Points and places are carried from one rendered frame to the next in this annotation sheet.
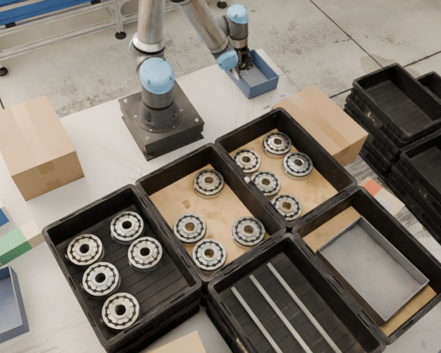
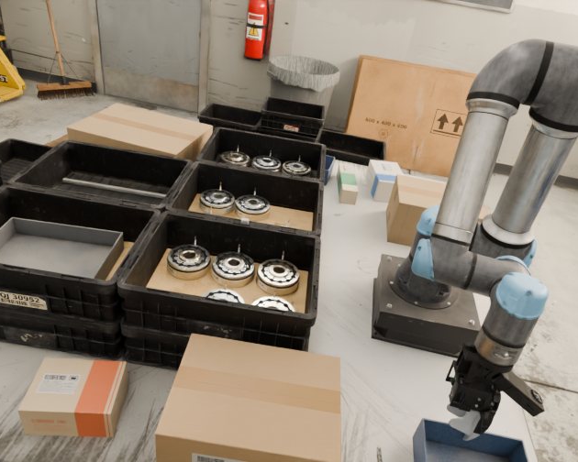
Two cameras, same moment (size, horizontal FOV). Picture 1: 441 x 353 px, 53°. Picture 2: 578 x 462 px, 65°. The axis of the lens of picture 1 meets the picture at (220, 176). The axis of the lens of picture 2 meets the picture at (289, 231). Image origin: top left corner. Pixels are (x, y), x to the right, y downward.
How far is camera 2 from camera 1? 175 cm
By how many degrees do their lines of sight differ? 82
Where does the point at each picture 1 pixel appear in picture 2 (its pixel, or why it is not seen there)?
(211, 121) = (395, 365)
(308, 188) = not seen: hidden behind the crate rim
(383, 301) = (17, 249)
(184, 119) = (398, 298)
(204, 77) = (504, 423)
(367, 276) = (49, 259)
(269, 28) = not seen: outside the picture
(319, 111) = (272, 407)
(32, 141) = (428, 192)
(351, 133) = (186, 408)
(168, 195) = (301, 223)
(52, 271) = not seen: hidden behind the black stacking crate
